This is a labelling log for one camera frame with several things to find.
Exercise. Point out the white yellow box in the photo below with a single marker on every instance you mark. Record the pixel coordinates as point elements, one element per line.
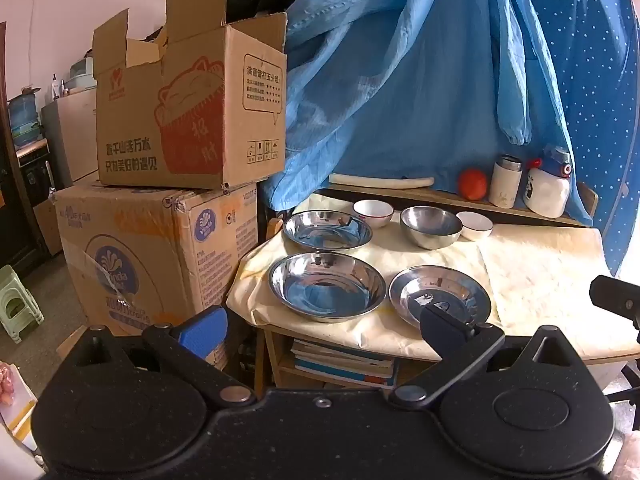
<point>22,412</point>

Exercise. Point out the dark wooden cabinet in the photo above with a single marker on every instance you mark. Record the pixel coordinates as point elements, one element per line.
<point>10,210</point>

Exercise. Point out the blue dotted cloth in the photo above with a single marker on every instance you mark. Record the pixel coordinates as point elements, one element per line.
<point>590,35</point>

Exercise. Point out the cardboard box blue logo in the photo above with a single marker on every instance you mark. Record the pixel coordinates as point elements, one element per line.
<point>150,240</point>

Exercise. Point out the white thermos flask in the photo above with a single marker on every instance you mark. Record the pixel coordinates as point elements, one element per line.
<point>504,185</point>

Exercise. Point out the steel plate with sticker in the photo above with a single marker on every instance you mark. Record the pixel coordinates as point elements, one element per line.
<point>450,285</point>

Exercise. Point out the blue water jug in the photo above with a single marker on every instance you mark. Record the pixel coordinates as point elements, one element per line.
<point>22,115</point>

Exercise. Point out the blue coat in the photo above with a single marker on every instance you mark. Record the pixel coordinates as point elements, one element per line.
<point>400,85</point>

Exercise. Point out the green plastic stool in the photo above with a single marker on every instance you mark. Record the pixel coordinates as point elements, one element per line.
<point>20,305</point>

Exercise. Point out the large deep steel plate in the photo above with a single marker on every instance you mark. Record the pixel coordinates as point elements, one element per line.
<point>325,290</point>

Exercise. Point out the cream table cloth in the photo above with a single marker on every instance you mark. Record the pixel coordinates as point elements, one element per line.
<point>540,270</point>

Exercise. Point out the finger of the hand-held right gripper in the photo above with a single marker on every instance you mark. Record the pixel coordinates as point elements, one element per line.
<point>615,297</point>

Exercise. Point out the cardboard box red print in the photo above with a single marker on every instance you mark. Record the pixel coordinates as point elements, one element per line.
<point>150,125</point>

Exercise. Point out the stack of books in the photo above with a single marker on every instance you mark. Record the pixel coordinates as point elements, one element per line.
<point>340,360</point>

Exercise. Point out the white and blue water bottle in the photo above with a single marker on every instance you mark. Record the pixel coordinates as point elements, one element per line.
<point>547,195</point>

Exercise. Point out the white rolling pin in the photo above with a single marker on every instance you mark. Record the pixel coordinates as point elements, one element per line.
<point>380,180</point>

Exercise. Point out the pale green container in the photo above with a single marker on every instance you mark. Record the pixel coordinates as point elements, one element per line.
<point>82,77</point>

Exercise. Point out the steel bowl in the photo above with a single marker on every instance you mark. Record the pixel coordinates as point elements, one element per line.
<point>430,232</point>

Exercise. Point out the white bowl red rim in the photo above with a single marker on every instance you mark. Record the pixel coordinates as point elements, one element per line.
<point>372,210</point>
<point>475,227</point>

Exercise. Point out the orange tomato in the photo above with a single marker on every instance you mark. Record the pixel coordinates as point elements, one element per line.
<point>473,184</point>

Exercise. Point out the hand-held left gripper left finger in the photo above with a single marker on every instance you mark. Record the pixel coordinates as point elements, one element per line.
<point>200,332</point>

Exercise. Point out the pink bag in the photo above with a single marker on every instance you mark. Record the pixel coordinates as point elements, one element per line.
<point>7,385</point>

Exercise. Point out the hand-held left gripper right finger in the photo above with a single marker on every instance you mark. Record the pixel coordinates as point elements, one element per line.
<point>440,330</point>

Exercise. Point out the small white bottle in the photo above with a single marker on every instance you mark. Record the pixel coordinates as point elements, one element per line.
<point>55,89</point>

